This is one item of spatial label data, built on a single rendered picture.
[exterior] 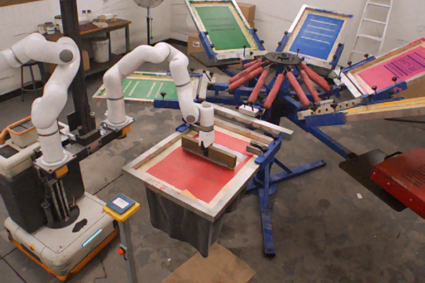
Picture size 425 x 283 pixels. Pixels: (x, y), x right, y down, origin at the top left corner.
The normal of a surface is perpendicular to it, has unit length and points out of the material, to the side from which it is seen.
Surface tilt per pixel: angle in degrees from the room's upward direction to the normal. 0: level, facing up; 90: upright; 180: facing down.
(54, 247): 0
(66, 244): 0
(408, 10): 90
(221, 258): 0
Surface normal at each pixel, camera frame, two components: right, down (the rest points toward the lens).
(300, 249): 0.06, -0.87
